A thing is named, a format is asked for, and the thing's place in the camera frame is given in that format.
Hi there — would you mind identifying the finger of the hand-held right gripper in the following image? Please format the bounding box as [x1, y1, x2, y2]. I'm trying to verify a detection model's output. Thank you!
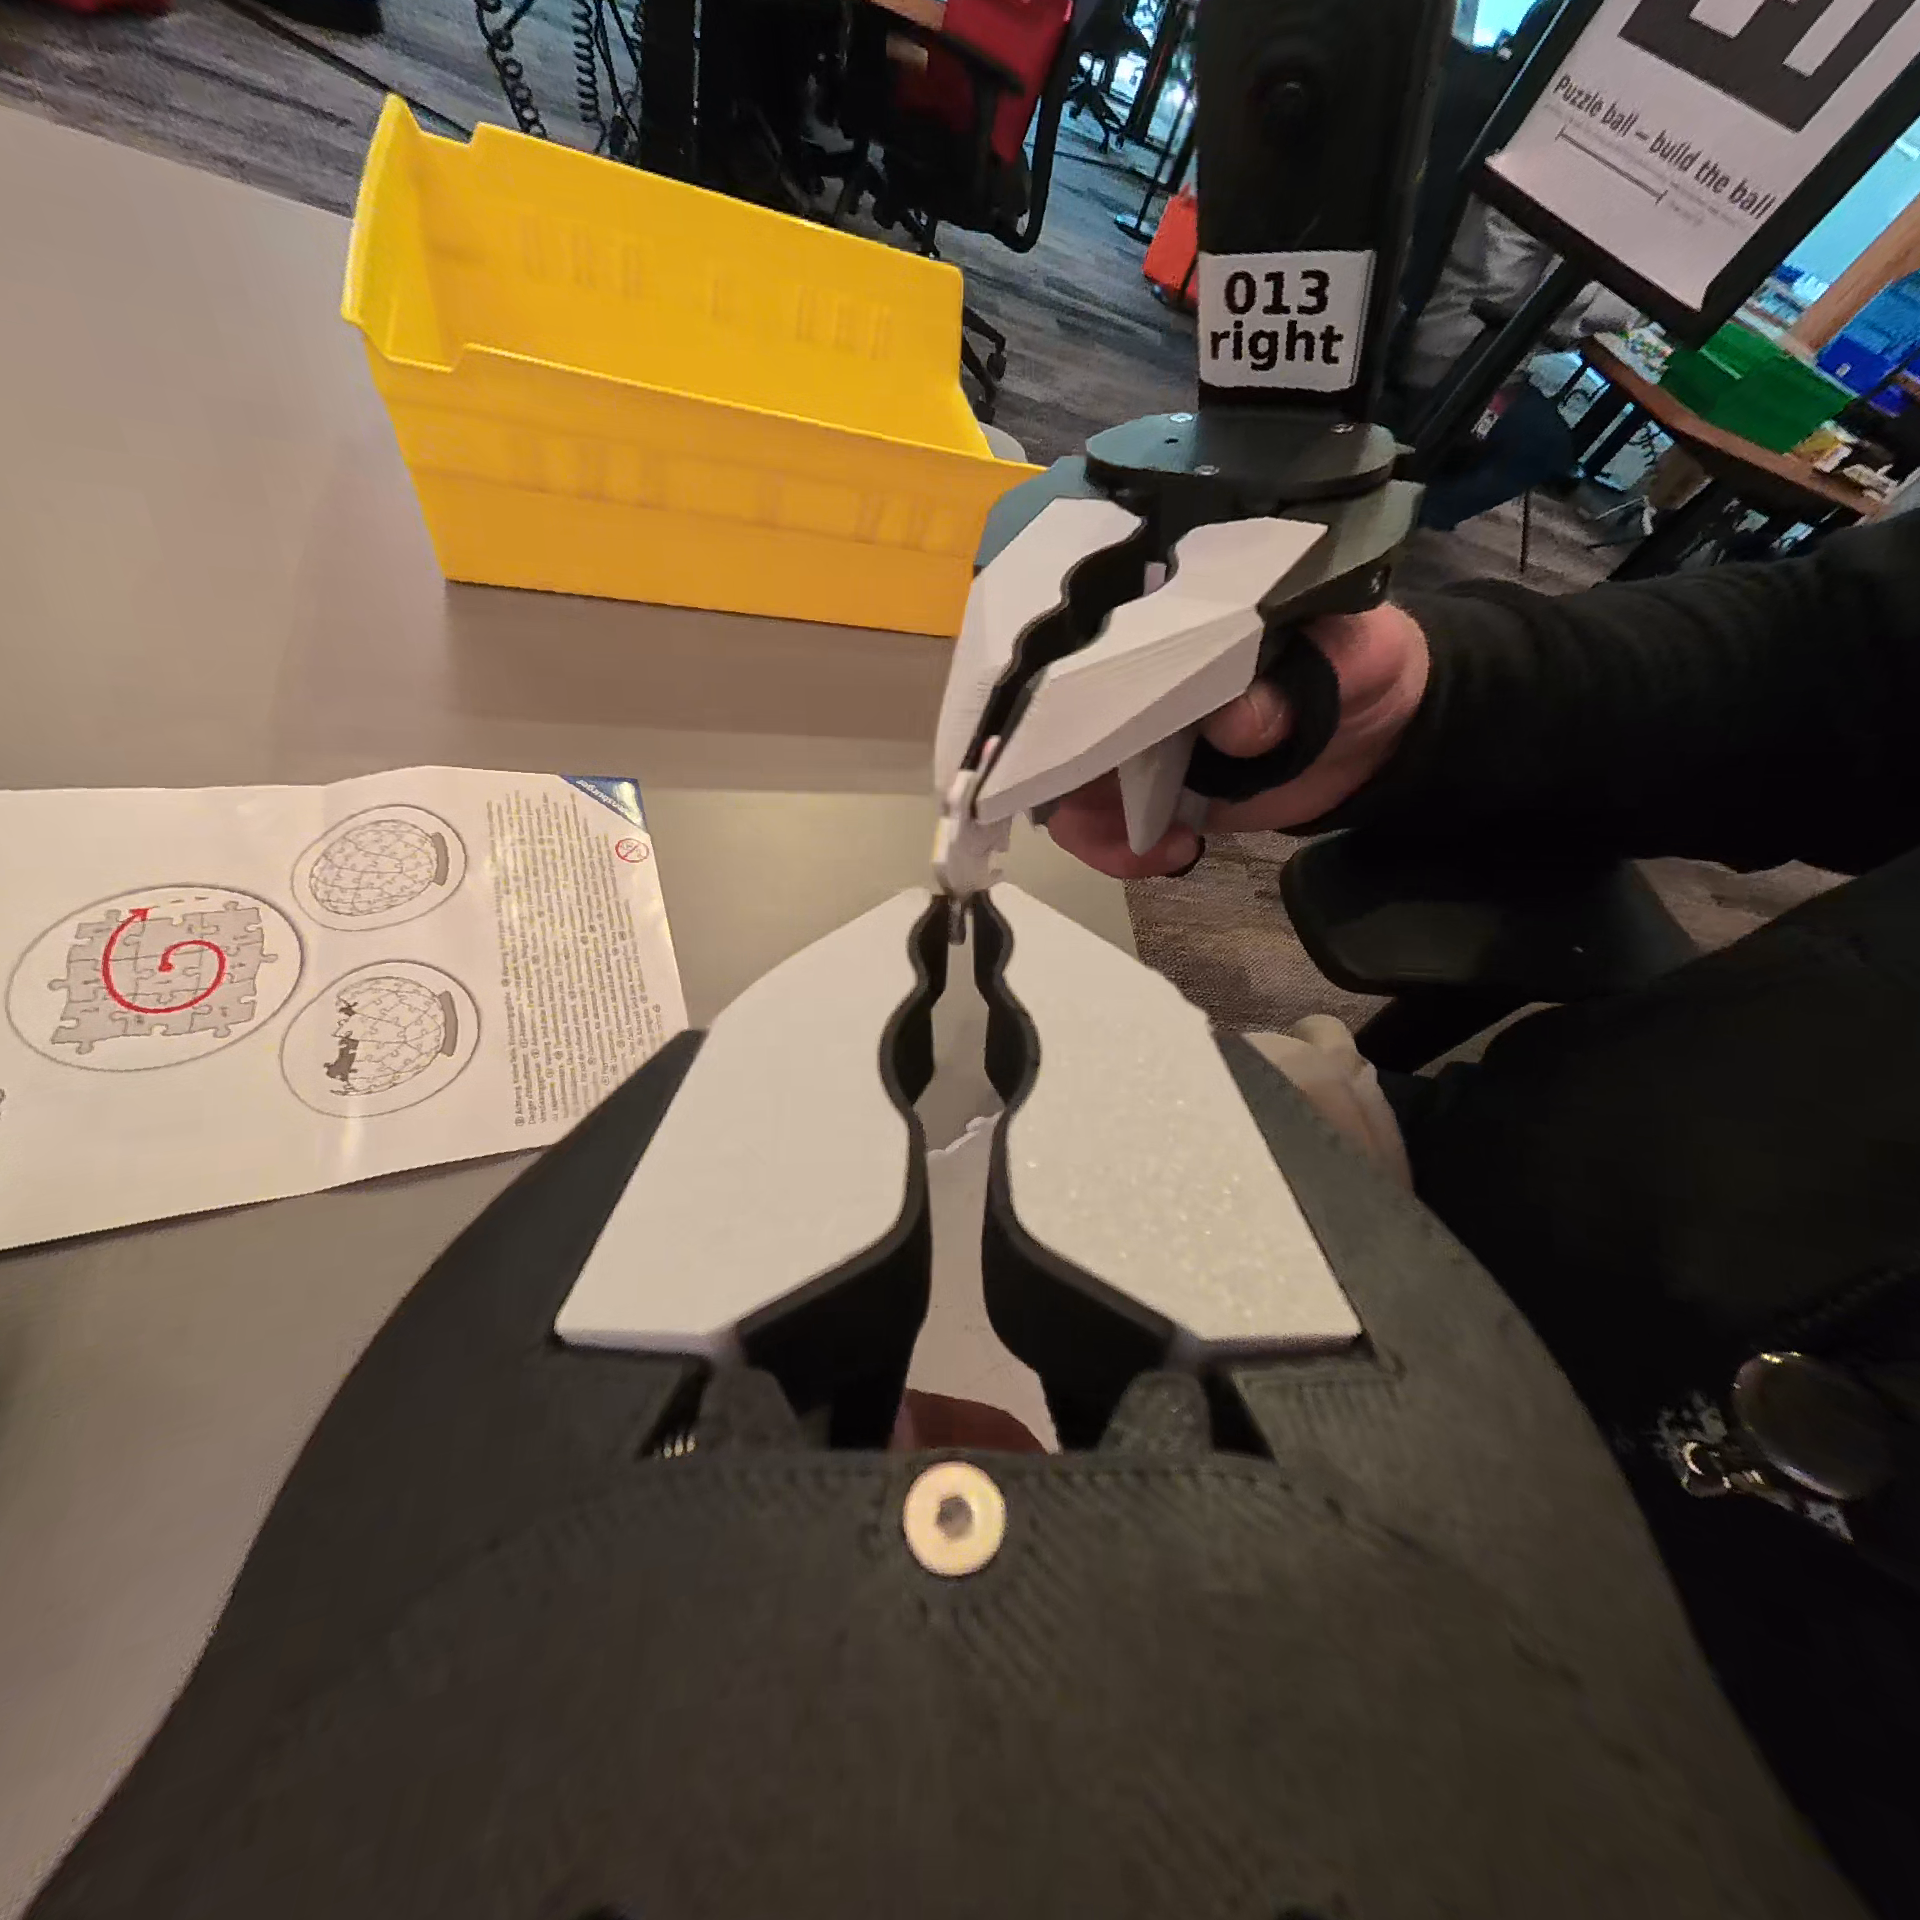
[933, 496, 1156, 804]
[961, 517, 1332, 827]

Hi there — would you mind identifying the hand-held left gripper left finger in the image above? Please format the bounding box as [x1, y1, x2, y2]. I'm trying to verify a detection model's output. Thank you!
[555, 883, 963, 1445]

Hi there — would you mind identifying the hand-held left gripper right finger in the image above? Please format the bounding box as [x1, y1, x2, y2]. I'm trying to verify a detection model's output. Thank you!
[968, 883, 1366, 1444]

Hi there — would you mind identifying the single curved puzzle piece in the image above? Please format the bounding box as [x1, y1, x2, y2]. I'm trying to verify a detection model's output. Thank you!
[929, 781, 1001, 903]

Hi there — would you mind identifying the person's right forearm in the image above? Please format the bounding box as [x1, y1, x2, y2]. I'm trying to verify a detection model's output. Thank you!
[1334, 508, 1920, 877]

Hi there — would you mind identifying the person's right hand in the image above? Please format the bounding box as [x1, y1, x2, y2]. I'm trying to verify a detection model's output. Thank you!
[1042, 600, 1432, 883]

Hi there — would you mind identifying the folded paper instruction leaflet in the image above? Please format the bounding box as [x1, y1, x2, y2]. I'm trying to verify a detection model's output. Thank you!
[0, 764, 691, 1252]

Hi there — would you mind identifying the red office chair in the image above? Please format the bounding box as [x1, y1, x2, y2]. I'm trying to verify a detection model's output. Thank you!
[884, 0, 1080, 249]

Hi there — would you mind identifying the yellow plastic bin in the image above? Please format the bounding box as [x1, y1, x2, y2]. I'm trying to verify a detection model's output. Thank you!
[344, 92, 1047, 640]

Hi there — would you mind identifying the white task sign board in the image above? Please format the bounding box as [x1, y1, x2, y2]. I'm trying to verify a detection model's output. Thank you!
[1475, 0, 1920, 348]

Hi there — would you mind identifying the black mesh office chair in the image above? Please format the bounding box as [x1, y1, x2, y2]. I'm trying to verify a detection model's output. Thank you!
[1283, 831, 1697, 992]

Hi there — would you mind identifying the green plastic bin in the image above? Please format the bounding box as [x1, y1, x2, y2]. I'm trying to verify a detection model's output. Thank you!
[1654, 322, 1860, 449]

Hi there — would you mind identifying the wooden side table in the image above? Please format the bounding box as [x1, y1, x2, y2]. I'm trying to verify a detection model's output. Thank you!
[1573, 337, 1920, 519]

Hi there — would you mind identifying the black coiled cable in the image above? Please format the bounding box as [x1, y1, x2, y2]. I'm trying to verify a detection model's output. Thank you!
[477, 0, 640, 142]

